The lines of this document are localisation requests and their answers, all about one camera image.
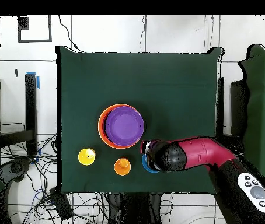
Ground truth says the purple bowl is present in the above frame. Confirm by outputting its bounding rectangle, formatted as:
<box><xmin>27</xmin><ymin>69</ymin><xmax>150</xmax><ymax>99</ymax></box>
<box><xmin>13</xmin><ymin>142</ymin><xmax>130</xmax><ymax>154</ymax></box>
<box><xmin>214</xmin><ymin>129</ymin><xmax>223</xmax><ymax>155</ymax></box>
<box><xmin>104</xmin><ymin>106</ymin><xmax>145</xmax><ymax>147</ymax></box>

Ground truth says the large orange bowl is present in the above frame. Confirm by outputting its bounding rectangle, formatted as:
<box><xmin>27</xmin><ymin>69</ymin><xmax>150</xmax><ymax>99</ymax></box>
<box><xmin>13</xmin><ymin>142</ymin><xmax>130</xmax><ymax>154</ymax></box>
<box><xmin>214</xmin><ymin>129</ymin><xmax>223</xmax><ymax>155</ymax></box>
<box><xmin>97</xmin><ymin>103</ymin><xmax>144</xmax><ymax>150</ymax></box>

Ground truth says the small blue bowl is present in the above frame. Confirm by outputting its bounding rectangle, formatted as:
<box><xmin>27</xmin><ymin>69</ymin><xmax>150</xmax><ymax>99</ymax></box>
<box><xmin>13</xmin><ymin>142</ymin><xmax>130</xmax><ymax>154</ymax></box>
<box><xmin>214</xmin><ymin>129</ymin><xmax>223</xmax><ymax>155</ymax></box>
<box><xmin>141</xmin><ymin>153</ymin><xmax>160</xmax><ymax>174</ymax></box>

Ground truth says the orange cup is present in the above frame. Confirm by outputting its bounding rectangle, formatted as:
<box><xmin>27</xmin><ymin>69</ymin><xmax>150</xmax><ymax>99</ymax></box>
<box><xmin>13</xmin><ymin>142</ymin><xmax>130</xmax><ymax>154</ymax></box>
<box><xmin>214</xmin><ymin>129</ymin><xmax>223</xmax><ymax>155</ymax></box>
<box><xmin>113</xmin><ymin>157</ymin><xmax>132</xmax><ymax>176</ymax></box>

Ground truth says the yellow cup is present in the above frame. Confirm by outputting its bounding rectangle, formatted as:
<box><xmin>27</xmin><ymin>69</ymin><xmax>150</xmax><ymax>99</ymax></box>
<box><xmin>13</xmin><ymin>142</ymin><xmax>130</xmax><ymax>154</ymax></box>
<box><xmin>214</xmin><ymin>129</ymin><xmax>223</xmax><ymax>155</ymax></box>
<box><xmin>78</xmin><ymin>148</ymin><xmax>96</xmax><ymax>165</ymax></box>

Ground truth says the dark green table cloth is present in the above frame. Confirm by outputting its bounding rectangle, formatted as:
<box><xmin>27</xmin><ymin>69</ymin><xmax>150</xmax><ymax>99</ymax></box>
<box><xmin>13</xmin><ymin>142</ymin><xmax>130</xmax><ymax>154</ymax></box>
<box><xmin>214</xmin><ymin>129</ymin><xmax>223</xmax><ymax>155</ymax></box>
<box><xmin>55</xmin><ymin>45</ymin><xmax>224</xmax><ymax>195</ymax></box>

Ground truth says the black power strip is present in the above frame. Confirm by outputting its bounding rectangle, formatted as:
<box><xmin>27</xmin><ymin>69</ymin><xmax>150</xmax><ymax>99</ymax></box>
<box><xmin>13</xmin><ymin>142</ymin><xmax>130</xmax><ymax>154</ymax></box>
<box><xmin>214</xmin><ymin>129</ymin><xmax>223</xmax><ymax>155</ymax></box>
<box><xmin>49</xmin><ymin>186</ymin><xmax>74</xmax><ymax>221</ymax></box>

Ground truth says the black metal stand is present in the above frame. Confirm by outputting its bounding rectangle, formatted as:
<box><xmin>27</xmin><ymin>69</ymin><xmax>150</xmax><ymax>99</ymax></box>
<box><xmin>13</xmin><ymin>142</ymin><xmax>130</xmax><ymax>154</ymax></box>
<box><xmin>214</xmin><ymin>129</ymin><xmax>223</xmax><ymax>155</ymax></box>
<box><xmin>0</xmin><ymin>72</ymin><xmax>39</xmax><ymax>156</ymax></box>

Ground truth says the blue tape strip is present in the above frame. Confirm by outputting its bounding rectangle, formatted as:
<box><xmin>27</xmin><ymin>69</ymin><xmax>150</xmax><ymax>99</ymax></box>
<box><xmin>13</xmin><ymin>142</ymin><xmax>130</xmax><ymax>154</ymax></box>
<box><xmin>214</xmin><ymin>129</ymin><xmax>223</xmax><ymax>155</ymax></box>
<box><xmin>26</xmin><ymin>71</ymin><xmax>40</xmax><ymax>89</ymax></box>

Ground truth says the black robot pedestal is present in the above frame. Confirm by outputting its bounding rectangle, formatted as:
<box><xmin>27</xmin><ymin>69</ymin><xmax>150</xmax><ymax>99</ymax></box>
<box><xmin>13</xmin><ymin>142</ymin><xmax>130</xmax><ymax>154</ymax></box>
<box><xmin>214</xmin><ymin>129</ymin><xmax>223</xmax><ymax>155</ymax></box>
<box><xmin>107</xmin><ymin>192</ymin><xmax>162</xmax><ymax>224</ymax></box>

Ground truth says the tangle of black cables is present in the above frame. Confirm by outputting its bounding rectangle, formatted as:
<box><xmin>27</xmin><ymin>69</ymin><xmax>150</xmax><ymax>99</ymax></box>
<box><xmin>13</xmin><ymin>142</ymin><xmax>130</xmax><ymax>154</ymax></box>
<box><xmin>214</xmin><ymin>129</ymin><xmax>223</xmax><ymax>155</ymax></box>
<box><xmin>0</xmin><ymin>122</ymin><xmax>110</xmax><ymax>224</ymax></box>

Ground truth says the black floor cable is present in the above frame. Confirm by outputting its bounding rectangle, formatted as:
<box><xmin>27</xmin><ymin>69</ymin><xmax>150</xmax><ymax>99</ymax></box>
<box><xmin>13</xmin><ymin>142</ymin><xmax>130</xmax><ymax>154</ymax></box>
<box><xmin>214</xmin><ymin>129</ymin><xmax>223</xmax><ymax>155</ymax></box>
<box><xmin>58</xmin><ymin>15</ymin><xmax>82</xmax><ymax>53</ymax></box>

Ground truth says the black square frame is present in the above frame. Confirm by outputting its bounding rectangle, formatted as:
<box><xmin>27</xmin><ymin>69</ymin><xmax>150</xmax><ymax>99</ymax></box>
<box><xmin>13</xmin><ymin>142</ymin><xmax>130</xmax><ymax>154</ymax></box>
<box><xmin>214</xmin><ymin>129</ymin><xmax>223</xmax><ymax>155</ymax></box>
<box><xmin>17</xmin><ymin>15</ymin><xmax>53</xmax><ymax>43</ymax></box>

